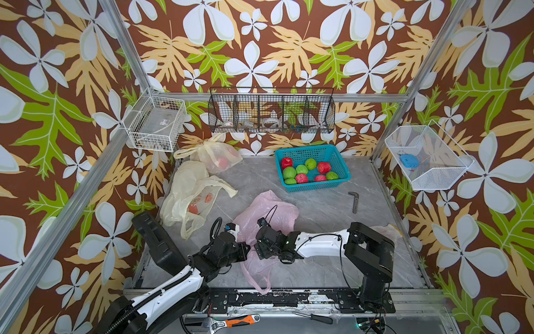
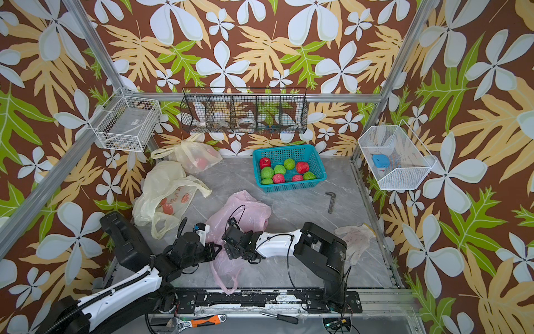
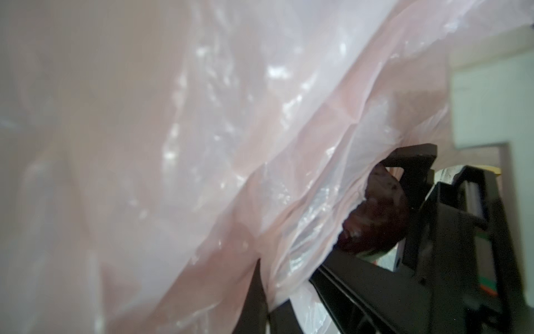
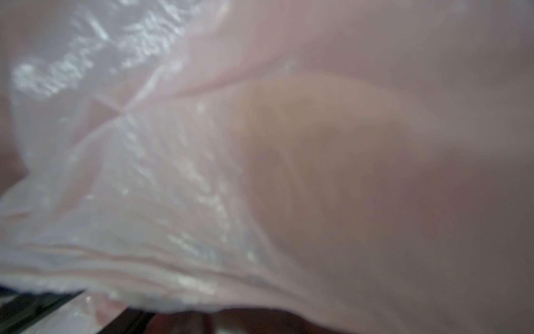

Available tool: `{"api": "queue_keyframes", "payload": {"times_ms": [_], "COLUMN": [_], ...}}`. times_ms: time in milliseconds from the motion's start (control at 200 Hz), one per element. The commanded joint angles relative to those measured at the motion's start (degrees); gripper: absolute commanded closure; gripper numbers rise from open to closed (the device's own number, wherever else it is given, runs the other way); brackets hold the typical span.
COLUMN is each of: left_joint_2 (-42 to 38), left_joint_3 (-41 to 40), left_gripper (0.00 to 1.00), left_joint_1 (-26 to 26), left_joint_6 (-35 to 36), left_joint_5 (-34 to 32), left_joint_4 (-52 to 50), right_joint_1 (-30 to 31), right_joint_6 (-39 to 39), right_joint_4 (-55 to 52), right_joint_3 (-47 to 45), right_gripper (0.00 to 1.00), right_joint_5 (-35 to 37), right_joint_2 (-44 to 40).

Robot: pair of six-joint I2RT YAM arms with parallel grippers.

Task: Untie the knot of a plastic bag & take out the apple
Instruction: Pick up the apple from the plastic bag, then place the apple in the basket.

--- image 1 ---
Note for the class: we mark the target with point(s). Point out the pink red fruit toy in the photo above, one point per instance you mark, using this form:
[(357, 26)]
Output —
[(301, 178)]

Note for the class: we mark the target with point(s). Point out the yellow plastic bag with fruit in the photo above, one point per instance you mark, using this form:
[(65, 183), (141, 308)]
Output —
[(191, 197)]

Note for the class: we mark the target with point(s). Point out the pale yellow bag at back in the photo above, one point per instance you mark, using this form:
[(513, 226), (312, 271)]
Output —
[(216, 155)]

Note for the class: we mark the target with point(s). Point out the blue object in basket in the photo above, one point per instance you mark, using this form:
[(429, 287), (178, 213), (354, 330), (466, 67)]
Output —
[(409, 161)]

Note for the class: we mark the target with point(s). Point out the grey allen key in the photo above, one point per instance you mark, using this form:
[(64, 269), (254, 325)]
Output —
[(356, 198)]

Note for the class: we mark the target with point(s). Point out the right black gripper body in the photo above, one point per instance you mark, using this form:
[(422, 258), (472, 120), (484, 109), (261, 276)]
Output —
[(263, 251)]

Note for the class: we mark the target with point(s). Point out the red apple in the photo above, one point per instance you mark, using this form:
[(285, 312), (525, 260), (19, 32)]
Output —
[(286, 162)]

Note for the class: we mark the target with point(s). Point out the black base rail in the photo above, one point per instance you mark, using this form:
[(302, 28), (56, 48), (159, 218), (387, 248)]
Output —
[(223, 301)]

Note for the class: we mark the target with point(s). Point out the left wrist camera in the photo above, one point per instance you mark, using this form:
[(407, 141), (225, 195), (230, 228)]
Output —
[(232, 229)]

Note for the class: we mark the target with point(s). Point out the green round fruit toy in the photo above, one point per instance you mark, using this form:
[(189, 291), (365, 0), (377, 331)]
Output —
[(332, 176)]

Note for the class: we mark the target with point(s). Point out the green cabbage toy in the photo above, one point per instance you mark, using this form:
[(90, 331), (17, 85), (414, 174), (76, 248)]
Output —
[(289, 173)]

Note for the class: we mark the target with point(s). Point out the green apple toy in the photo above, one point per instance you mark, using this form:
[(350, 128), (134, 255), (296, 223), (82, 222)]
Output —
[(311, 164)]

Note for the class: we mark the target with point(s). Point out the white wire basket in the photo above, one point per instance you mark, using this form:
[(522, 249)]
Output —
[(154, 122), (442, 159)]

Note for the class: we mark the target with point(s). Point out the orange adjustable wrench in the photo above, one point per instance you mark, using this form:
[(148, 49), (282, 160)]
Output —
[(212, 325)]

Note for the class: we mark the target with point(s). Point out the white work glove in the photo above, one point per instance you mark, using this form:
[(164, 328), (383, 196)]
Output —
[(388, 231)]

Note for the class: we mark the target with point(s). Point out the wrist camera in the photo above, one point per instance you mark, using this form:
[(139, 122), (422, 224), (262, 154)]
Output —
[(232, 229), (262, 222)]

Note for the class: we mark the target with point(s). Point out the green bumpy fruit toy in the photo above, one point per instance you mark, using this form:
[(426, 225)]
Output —
[(302, 169)]

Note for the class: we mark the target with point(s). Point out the black wire basket rear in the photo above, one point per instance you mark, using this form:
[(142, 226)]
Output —
[(258, 109)]

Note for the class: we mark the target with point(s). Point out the teal plastic basket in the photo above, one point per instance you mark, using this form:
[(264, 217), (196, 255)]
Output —
[(327, 153)]

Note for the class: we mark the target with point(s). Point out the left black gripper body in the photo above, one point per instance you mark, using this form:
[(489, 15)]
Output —
[(236, 253)]

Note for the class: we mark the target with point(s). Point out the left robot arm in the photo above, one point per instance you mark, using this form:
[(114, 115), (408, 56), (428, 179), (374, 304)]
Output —
[(180, 293)]

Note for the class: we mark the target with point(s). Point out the pink plastic bag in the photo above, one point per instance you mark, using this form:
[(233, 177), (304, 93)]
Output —
[(266, 211)]

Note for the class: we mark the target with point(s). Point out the white wire basket left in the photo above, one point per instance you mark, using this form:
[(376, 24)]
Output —
[(154, 122)]

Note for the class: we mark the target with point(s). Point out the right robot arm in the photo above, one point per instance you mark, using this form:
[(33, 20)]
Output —
[(369, 251)]

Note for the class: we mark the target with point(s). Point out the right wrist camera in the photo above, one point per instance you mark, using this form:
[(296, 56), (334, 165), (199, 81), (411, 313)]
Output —
[(262, 222)]

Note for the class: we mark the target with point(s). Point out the white wire basket right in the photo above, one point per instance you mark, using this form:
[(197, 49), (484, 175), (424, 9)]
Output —
[(442, 159)]

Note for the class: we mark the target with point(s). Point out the small red fruit toy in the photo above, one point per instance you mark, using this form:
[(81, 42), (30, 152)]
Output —
[(320, 178)]

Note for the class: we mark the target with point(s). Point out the black handled screwdriver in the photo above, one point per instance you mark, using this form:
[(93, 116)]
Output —
[(313, 317)]

